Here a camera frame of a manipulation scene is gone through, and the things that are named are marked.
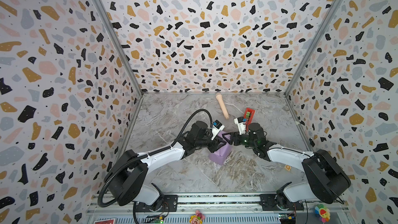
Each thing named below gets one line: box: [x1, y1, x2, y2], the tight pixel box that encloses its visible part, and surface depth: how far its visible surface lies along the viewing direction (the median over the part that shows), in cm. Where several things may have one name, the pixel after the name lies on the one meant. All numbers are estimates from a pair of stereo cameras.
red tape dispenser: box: [243, 107, 255, 125], surface depth 103 cm
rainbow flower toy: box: [314, 203, 331, 223], surface depth 72 cm
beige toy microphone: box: [215, 92, 230, 120], surface depth 114 cm
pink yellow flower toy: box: [189, 210, 206, 224], surface depth 69 cm
